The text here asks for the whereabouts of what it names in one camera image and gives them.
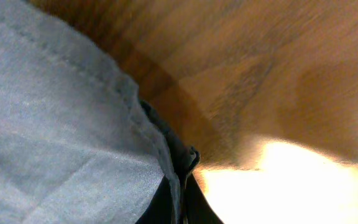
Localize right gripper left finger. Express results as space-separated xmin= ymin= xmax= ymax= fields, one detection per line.
xmin=135 ymin=177 xmax=175 ymax=224

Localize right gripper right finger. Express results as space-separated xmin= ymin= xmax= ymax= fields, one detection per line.
xmin=184 ymin=174 xmax=223 ymax=224

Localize navy blue shorts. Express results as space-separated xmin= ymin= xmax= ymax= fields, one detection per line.
xmin=0 ymin=0 xmax=201 ymax=224

